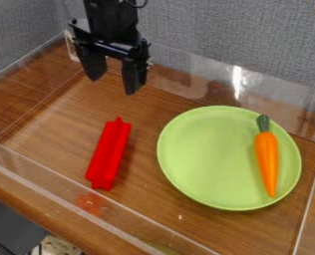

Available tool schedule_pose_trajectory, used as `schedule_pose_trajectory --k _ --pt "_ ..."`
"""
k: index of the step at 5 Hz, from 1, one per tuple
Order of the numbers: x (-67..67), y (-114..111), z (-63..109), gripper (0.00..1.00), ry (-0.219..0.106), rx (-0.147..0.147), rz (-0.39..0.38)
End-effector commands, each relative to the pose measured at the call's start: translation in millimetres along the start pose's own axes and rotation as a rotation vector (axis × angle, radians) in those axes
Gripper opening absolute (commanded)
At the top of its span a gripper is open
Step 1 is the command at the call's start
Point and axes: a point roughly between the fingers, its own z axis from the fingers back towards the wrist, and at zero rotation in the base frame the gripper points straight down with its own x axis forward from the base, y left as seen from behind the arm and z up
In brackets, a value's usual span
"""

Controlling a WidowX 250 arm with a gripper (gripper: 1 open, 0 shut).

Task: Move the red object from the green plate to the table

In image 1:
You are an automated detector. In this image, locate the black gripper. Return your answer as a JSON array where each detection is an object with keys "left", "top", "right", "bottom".
[{"left": 69, "top": 0, "right": 150, "bottom": 95}]

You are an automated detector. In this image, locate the red star-profile block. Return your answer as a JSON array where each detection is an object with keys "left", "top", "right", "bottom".
[{"left": 85, "top": 118, "right": 131, "bottom": 190}]

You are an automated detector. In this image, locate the green plate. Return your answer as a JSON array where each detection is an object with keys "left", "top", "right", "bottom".
[{"left": 156, "top": 106, "right": 302, "bottom": 211}]

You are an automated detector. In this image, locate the orange toy carrot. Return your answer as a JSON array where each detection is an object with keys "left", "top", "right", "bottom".
[{"left": 254, "top": 115, "right": 278, "bottom": 197}]

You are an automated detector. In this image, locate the white power strip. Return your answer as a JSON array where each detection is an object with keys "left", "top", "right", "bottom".
[{"left": 27, "top": 235, "right": 83, "bottom": 255}]

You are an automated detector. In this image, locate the black cable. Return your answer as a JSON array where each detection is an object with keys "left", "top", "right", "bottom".
[{"left": 119, "top": 0, "right": 150, "bottom": 9}]

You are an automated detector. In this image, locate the clear acrylic enclosure wall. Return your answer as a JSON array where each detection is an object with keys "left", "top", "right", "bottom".
[{"left": 0, "top": 39, "right": 315, "bottom": 255}]

